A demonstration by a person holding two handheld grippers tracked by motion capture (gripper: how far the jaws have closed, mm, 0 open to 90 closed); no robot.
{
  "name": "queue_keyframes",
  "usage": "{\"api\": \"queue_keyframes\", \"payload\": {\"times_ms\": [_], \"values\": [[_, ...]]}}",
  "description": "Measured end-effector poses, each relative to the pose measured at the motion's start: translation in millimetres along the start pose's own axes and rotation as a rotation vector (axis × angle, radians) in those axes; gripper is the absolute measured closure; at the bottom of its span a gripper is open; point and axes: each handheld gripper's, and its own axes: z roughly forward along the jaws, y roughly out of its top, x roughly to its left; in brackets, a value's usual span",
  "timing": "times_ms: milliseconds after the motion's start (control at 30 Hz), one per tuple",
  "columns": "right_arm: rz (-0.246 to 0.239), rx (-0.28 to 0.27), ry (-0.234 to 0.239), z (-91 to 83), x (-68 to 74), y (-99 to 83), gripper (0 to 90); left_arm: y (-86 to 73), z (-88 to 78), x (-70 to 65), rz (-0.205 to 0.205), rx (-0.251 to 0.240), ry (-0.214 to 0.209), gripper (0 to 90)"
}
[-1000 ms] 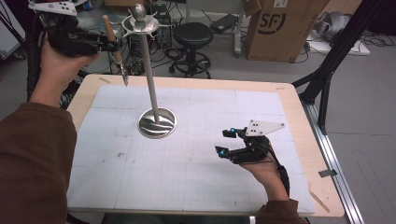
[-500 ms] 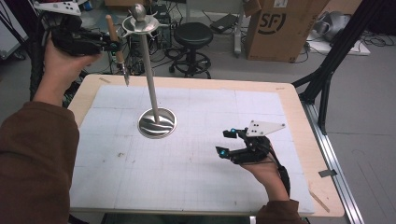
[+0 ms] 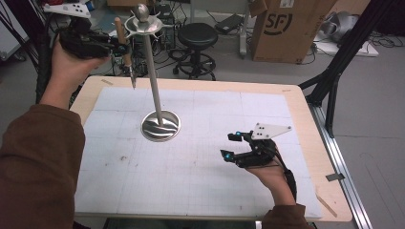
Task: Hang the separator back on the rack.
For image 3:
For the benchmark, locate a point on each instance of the metal stand with round base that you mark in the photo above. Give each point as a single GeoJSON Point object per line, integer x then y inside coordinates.
{"type": "Point", "coordinates": [153, 79]}

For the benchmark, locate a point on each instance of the grey bag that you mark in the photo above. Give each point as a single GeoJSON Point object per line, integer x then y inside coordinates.
{"type": "Point", "coordinates": [340, 25]}

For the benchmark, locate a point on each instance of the aluminium rail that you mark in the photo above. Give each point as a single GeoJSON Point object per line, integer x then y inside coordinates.
{"type": "Point", "coordinates": [340, 165]}

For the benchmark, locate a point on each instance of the grey tape strip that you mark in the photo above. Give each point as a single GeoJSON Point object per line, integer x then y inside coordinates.
{"type": "Point", "coordinates": [335, 177]}

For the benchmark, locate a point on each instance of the white flat board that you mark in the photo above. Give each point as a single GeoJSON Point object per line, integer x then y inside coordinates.
{"type": "Point", "coordinates": [356, 49]}

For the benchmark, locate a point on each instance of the black round stool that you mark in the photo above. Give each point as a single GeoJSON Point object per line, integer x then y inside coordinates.
{"type": "Point", "coordinates": [197, 36]}

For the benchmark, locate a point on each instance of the white grid mat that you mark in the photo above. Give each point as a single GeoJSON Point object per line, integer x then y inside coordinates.
{"type": "Point", "coordinates": [197, 178]}

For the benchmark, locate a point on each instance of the white stand leg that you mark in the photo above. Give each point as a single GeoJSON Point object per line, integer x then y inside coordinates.
{"type": "Point", "coordinates": [244, 31]}

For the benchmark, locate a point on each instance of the black tripod stand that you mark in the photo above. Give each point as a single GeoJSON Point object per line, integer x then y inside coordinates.
{"type": "Point", "coordinates": [337, 63]}

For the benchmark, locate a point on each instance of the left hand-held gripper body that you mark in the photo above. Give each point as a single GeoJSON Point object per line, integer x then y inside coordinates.
{"type": "Point", "coordinates": [79, 43]}

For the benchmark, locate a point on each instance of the black flat device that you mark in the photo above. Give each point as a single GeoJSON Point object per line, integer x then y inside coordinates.
{"type": "Point", "coordinates": [229, 24]}

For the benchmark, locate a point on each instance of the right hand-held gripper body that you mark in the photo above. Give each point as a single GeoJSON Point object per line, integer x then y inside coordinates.
{"type": "Point", "coordinates": [261, 152]}

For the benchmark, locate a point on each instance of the person's right hand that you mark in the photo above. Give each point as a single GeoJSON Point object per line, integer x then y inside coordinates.
{"type": "Point", "coordinates": [272, 183]}

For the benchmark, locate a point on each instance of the person's left hand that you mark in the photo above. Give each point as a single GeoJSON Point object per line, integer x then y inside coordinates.
{"type": "Point", "coordinates": [68, 74]}

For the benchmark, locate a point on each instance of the thin wooden stick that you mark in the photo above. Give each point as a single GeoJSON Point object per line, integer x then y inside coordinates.
{"type": "Point", "coordinates": [326, 206]}

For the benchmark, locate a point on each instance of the brown cardboard box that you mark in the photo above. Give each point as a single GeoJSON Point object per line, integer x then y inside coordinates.
{"type": "Point", "coordinates": [286, 35]}

